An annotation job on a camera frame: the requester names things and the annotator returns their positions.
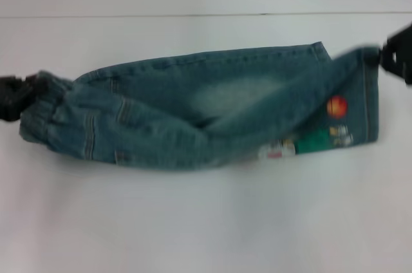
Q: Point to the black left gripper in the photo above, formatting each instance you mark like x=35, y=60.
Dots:
x=11, y=99

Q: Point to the blue denim shorts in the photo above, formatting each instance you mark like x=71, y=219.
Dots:
x=161, y=118

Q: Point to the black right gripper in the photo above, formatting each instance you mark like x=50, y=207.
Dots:
x=402, y=57

